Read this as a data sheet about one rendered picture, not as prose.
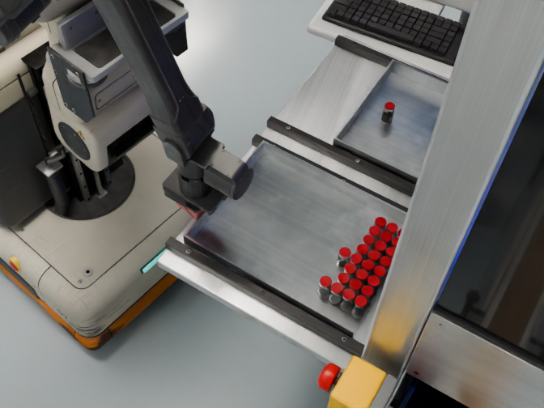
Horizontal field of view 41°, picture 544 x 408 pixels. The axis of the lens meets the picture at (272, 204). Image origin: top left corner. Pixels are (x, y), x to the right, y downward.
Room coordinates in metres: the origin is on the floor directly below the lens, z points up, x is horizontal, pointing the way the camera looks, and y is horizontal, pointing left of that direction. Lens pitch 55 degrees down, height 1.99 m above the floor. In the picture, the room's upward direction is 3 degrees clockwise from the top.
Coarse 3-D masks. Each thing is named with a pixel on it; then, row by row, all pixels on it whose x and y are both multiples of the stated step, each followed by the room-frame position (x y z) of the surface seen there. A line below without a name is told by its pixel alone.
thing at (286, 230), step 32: (256, 160) 0.87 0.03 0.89; (288, 160) 0.87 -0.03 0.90; (256, 192) 0.80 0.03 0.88; (288, 192) 0.80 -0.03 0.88; (320, 192) 0.81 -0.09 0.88; (352, 192) 0.80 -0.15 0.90; (192, 224) 0.70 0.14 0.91; (224, 224) 0.72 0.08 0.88; (256, 224) 0.73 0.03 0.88; (288, 224) 0.73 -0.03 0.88; (320, 224) 0.73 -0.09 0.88; (352, 224) 0.74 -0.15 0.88; (224, 256) 0.66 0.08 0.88; (256, 256) 0.66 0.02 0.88; (288, 256) 0.66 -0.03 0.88; (320, 256) 0.67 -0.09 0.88; (288, 288) 0.60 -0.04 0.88; (352, 320) 0.54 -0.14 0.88
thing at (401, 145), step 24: (384, 72) 1.10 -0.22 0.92; (408, 72) 1.12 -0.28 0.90; (384, 96) 1.06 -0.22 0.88; (408, 96) 1.06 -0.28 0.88; (432, 96) 1.07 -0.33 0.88; (360, 120) 0.99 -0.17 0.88; (408, 120) 1.00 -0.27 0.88; (432, 120) 1.00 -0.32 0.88; (336, 144) 0.91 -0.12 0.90; (360, 144) 0.93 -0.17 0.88; (384, 144) 0.93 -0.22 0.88; (408, 144) 0.93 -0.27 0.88; (384, 168) 0.86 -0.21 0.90; (408, 168) 0.87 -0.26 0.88
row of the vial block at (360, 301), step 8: (400, 232) 0.69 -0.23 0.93; (392, 248) 0.66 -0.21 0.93; (384, 256) 0.66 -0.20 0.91; (392, 256) 0.65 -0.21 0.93; (384, 264) 0.63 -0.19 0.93; (376, 272) 0.61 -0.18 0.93; (384, 272) 0.61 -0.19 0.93; (368, 280) 0.60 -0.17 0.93; (376, 280) 0.60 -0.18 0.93; (368, 288) 0.58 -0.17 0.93; (376, 288) 0.59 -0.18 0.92; (360, 296) 0.56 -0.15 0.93; (368, 296) 0.57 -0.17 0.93; (360, 304) 0.55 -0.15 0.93; (368, 304) 0.57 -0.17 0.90; (352, 312) 0.55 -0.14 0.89; (360, 312) 0.55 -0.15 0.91
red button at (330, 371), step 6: (330, 366) 0.41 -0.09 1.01; (336, 366) 0.41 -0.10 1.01; (324, 372) 0.40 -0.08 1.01; (330, 372) 0.40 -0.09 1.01; (336, 372) 0.40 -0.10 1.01; (318, 378) 0.39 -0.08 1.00; (324, 378) 0.39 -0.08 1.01; (330, 378) 0.39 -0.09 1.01; (336, 378) 0.39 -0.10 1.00; (318, 384) 0.38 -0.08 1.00; (324, 384) 0.38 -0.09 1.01; (330, 384) 0.38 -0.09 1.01; (324, 390) 0.38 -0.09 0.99
